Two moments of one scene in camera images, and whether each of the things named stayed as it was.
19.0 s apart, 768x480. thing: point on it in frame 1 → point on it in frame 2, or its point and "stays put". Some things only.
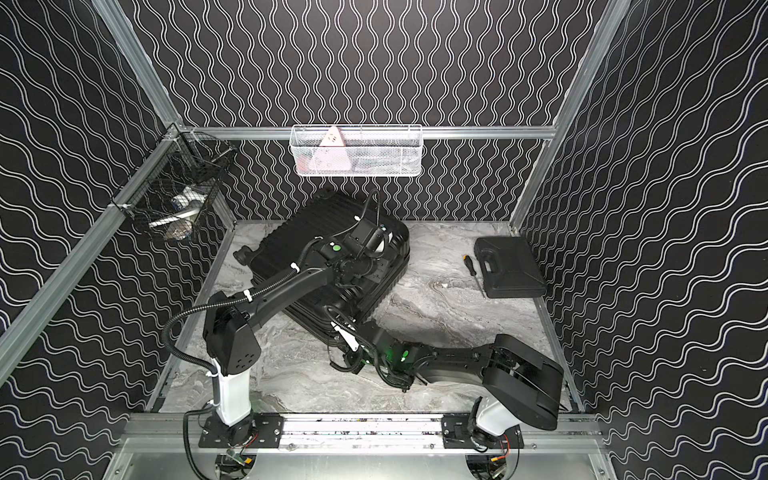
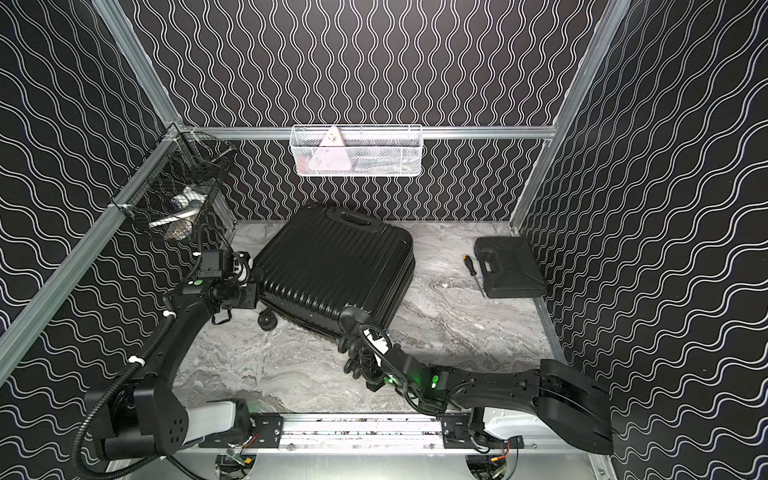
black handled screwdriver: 472,272 stays put
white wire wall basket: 362,150 stays put
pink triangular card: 331,159 stays put
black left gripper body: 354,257 → 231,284
